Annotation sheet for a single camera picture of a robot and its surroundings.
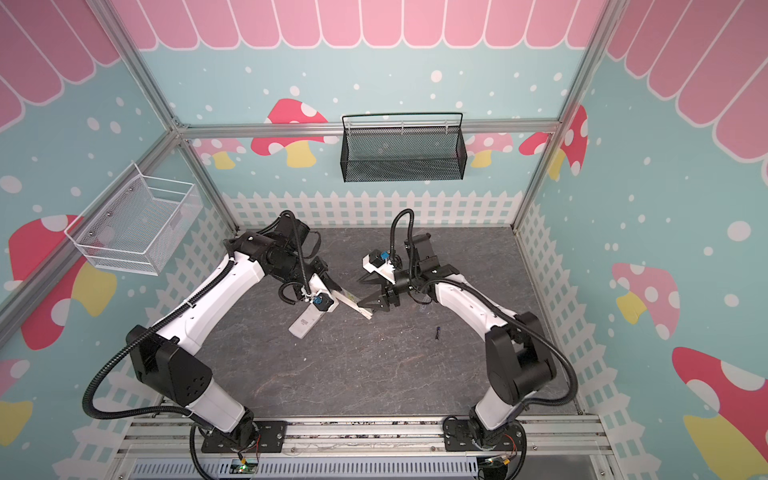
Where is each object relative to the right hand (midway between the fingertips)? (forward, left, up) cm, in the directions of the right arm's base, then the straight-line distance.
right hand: (361, 291), depth 77 cm
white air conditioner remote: (-2, +2, -1) cm, 3 cm away
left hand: (+2, +7, 0) cm, 7 cm away
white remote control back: (+2, +20, -21) cm, 28 cm away
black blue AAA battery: (0, -22, -22) cm, 31 cm away
